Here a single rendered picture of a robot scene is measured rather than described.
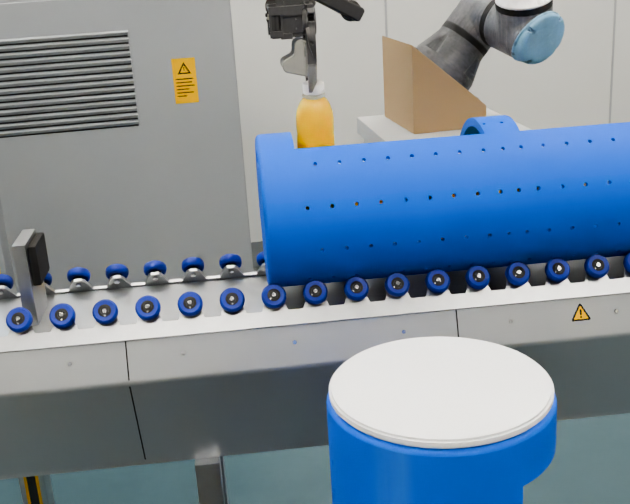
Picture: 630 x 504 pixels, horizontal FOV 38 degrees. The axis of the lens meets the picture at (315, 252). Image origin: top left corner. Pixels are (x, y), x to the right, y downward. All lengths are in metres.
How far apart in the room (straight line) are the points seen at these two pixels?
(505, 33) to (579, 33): 2.80
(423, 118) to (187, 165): 1.27
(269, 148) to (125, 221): 1.58
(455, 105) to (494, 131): 0.37
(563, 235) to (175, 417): 0.78
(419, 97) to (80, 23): 1.37
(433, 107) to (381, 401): 1.02
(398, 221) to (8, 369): 0.73
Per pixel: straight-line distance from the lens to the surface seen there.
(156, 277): 1.83
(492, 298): 1.70
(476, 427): 1.06
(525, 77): 4.68
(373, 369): 1.19
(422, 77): 1.99
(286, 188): 1.56
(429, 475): 1.06
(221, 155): 3.09
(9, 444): 1.81
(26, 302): 1.73
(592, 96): 4.85
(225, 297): 1.64
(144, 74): 3.04
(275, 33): 1.60
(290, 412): 1.75
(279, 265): 1.60
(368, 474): 1.09
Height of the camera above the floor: 1.57
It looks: 19 degrees down
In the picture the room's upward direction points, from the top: 4 degrees counter-clockwise
